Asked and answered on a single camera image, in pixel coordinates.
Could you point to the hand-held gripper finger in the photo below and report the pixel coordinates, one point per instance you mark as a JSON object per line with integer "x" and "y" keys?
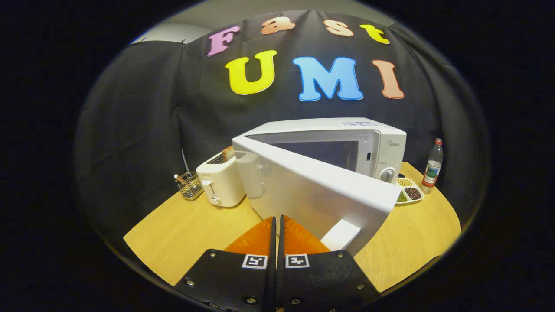
{"x": 280, "y": 277}
{"x": 272, "y": 277}

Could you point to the white toaster oven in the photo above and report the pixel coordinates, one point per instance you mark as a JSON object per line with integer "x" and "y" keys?
{"x": 312, "y": 190}

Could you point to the white pop-up toaster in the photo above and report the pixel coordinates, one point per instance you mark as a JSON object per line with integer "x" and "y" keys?
{"x": 221, "y": 186}

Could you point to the toast slice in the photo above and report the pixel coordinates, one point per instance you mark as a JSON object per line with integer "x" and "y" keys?
{"x": 228, "y": 154}

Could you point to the small stick in basket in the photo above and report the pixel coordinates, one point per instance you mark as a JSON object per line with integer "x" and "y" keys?
{"x": 178, "y": 177}

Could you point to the white divided bean dish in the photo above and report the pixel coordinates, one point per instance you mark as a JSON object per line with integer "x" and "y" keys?
{"x": 409, "y": 193}

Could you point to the clear bottle red cap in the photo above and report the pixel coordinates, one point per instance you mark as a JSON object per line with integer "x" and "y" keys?
{"x": 432, "y": 171}

